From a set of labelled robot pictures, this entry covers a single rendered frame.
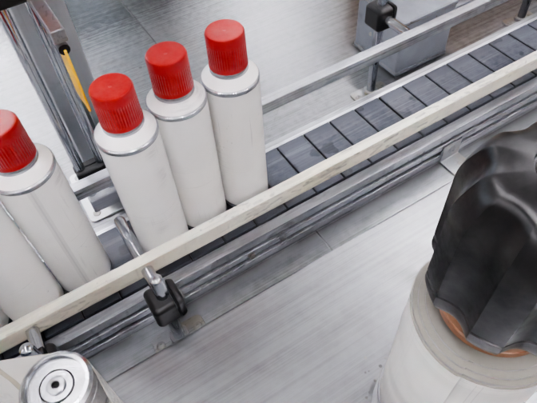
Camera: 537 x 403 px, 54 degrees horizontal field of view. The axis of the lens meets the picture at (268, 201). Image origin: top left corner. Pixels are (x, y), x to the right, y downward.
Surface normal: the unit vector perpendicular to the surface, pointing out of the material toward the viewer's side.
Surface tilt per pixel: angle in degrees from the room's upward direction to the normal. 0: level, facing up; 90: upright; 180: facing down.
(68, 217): 90
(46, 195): 90
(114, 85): 3
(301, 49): 0
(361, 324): 0
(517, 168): 11
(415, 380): 91
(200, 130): 90
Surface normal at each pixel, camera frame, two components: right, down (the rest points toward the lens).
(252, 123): 0.70, 0.55
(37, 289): 0.85, 0.39
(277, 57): -0.05, -0.61
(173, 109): 0.04, 0.06
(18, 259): 0.96, 0.20
